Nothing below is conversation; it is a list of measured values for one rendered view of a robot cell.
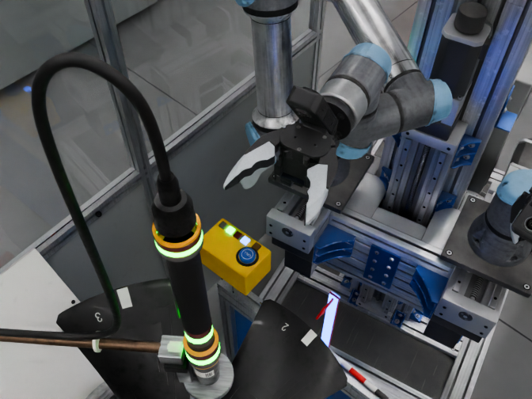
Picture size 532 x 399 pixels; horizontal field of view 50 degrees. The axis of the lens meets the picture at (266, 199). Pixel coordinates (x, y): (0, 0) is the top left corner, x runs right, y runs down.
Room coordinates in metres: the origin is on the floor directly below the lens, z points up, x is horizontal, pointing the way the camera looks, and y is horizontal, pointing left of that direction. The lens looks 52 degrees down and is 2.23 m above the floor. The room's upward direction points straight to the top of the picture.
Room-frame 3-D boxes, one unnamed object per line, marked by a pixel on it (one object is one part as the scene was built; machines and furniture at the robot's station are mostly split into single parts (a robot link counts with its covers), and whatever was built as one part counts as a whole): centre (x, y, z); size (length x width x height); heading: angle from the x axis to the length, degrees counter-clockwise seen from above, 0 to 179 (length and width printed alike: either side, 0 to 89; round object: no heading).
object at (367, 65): (0.70, -0.15, 1.64); 0.11 x 0.08 x 0.09; 151
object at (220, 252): (0.76, 0.08, 1.02); 0.16 x 0.10 x 0.11; 51
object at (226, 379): (0.29, 0.09, 1.50); 0.09 x 0.07 x 0.10; 86
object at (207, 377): (0.29, 0.08, 1.66); 0.04 x 0.04 x 0.46
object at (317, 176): (0.45, -0.06, 1.64); 0.09 x 0.03 x 0.06; 178
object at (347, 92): (0.63, -0.11, 1.64); 0.08 x 0.05 x 0.08; 61
